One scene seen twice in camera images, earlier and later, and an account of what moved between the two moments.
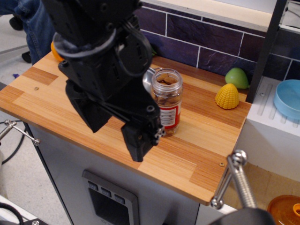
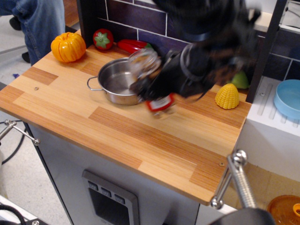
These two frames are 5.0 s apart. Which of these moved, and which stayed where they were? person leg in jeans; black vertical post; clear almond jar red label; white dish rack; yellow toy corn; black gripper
Moved: black gripper; clear almond jar red label
Stayed: white dish rack; yellow toy corn; black vertical post; person leg in jeans
